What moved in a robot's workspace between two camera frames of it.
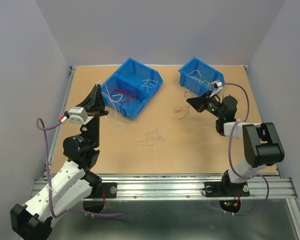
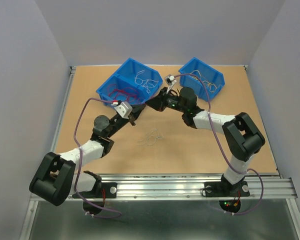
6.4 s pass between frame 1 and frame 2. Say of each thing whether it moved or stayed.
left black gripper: moved
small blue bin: stayed
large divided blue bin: stayed
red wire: stayed
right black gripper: moved
